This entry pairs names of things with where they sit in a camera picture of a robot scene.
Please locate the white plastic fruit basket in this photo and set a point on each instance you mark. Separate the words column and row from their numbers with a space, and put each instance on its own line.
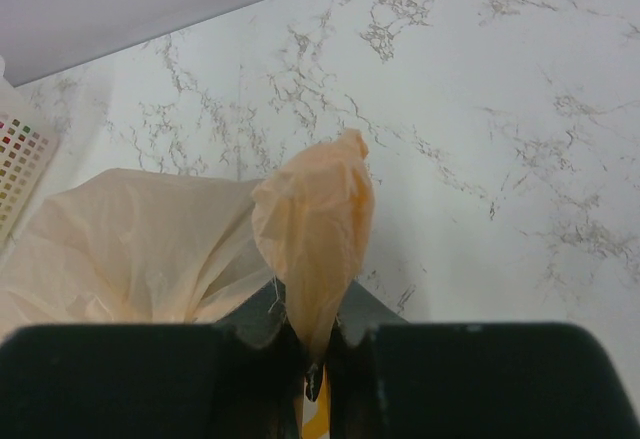
column 28, row 143

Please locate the peach banana-print plastic bag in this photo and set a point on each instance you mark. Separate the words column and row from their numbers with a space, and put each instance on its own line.
column 134, row 247

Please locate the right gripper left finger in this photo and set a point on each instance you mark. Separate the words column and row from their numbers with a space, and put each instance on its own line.
column 240, row 377

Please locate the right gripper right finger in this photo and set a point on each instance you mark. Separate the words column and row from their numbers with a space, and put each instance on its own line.
column 389, row 378

